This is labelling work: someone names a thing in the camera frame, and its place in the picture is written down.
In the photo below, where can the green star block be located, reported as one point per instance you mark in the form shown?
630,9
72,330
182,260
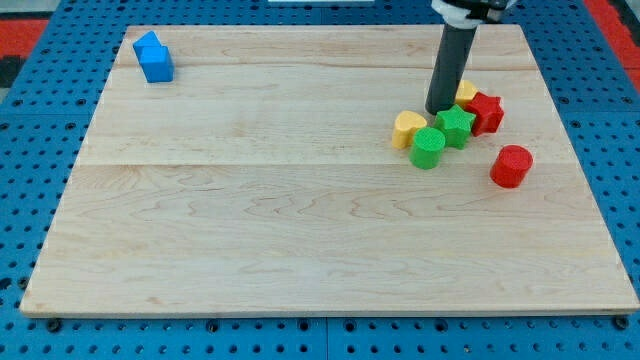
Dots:
456,125

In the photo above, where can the red cylinder block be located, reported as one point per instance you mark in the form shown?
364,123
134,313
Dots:
511,166

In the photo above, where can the blue triangle block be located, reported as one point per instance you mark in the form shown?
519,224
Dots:
149,39

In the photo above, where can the blue cube block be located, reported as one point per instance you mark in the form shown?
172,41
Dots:
157,64

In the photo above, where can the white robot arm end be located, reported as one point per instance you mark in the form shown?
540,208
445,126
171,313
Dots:
468,14

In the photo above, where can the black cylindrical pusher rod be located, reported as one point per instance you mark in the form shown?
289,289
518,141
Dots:
453,52

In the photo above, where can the yellow block behind rod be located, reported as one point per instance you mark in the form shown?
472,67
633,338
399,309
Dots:
465,93

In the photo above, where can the yellow heart block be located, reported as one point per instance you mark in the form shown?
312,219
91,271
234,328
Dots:
406,124

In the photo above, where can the wooden board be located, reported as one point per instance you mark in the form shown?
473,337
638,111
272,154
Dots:
261,182

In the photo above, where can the red star block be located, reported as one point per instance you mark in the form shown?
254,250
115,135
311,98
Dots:
488,113

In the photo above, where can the green cylinder block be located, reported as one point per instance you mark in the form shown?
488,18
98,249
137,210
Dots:
427,147

